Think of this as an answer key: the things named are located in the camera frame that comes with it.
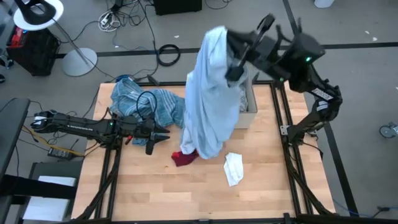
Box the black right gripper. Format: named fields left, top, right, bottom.
left=225, top=29, right=282, bottom=82

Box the white power strip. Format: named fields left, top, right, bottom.
left=98, top=11, right=121, bottom=32

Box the red box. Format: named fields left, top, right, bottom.
left=10, top=27, right=25, bottom=47

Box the light blue shirt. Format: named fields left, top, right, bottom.
left=179, top=26, right=249, bottom=160

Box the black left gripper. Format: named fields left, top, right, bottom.
left=132, top=117, right=171, bottom=156

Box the black headset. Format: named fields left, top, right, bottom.
left=14, top=0, right=57, bottom=26

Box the white round floor stand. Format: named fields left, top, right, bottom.
left=13, top=0, right=98, bottom=78

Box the blue floor cable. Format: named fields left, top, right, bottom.
left=332, top=198, right=398, bottom=218

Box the grey caster wheel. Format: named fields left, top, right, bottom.
left=379, top=123, right=398, bottom=139

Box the blue striped towel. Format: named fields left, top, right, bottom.
left=109, top=77, right=187, bottom=146

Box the black box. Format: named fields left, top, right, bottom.
left=153, top=0, right=203, bottom=16

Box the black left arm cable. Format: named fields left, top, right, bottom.
left=136, top=90, right=159, bottom=121

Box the dark grey cart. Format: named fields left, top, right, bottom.
left=0, top=161, right=83, bottom=224

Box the open cardboard box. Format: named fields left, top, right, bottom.
left=234, top=71, right=259, bottom=130

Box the yellow cable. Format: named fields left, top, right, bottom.
left=21, top=124, right=86, bottom=156

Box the plain white cloth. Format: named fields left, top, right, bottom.
left=223, top=152, right=244, bottom=187

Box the black desk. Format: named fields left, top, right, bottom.
left=0, top=98, right=31, bottom=181

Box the white panel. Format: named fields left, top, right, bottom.
left=23, top=175, right=77, bottom=222

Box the red cloth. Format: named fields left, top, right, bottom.
left=170, top=149, right=200, bottom=167

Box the black crate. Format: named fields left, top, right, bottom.
left=6, top=27, right=60, bottom=77

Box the white container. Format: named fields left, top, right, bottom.
left=313, top=0, right=336, bottom=9

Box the black power supply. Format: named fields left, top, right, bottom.
left=47, top=147, right=75, bottom=161

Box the coiled black cable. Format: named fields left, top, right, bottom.
left=157, top=44, right=182, bottom=67

